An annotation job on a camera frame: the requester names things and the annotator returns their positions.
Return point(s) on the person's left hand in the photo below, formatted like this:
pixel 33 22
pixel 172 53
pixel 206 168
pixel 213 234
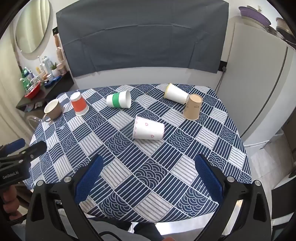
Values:
pixel 10 201

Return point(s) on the grey cloth cover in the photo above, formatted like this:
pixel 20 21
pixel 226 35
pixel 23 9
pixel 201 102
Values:
pixel 138 34

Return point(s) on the white refrigerator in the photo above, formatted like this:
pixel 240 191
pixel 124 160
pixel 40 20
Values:
pixel 254 81

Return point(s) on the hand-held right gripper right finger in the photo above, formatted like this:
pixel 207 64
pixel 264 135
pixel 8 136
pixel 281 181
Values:
pixel 209 178

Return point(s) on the oval wall mirror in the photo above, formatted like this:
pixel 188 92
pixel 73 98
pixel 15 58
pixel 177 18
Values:
pixel 32 25

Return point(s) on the orange paper cup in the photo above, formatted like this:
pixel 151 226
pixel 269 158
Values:
pixel 79 104

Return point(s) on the black wall socket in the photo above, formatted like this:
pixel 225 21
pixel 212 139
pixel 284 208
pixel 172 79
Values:
pixel 223 66

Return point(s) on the white spray bottle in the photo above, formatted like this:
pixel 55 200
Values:
pixel 47 63

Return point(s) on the plain brown paper cup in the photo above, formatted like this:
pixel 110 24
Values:
pixel 193 107

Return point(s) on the brown cup with white inside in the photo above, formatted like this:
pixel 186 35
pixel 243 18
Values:
pixel 53 109

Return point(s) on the small potted plant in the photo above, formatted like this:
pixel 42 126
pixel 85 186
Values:
pixel 55 69

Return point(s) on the clear plastic chair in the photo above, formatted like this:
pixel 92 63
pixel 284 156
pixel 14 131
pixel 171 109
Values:
pixel 34 120

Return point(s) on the metal cooking pot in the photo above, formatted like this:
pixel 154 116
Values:
pixel 283 25

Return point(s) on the white cup with yellow rim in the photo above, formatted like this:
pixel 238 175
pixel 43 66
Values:
pixel 175 93

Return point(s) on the purple colander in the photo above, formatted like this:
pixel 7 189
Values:
pixel 254 16

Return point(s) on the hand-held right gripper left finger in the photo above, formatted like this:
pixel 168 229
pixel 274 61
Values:
pixel 89 178

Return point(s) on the red bowl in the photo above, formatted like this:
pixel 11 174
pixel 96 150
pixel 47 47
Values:
pixel 32 91

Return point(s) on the blue white patterned tablecloth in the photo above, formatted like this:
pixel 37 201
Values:
pixel 161 162

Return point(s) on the blue box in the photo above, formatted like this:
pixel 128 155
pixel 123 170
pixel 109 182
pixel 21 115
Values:
pixel 52 81

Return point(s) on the green bottle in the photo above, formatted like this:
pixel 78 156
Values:
pixel 26 75

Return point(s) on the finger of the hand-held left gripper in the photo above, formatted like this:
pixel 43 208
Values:
pixel 15 144
pixel 34 149

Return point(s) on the white cup with pink hearts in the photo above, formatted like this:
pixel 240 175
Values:
pixel 148 128

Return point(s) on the white cup with green band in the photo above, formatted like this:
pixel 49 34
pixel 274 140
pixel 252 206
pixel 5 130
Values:
pixel 119 99

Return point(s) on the dark wall shelf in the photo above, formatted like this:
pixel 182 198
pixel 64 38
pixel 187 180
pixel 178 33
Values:
pixel 54 89

